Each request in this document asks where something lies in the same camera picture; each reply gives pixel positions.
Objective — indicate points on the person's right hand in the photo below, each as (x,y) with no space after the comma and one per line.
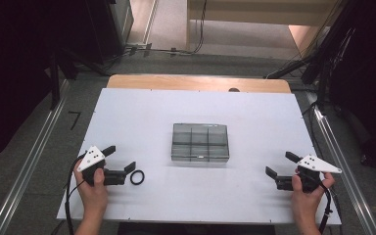
(306,202)

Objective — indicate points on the grey cabinet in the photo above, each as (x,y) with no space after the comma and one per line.
(124,19)

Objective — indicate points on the beige wooden bench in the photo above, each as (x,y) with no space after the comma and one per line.
(258,8)

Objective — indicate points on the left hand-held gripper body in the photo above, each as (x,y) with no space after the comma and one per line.
(91,159)

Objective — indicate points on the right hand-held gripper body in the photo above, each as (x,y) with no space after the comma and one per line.
(316,164)

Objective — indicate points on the black curtain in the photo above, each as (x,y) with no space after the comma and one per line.
(368,81)
(9,81)

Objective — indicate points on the person's left hand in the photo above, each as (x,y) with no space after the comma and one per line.
(93,197)

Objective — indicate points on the black metal stand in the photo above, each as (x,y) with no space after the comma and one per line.
(319,68)
(55,81)

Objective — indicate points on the clear plastic compartment box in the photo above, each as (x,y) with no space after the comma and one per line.
(199,143)

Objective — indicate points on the metal floor rail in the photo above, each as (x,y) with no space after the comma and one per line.
(342,163)
(29,163)

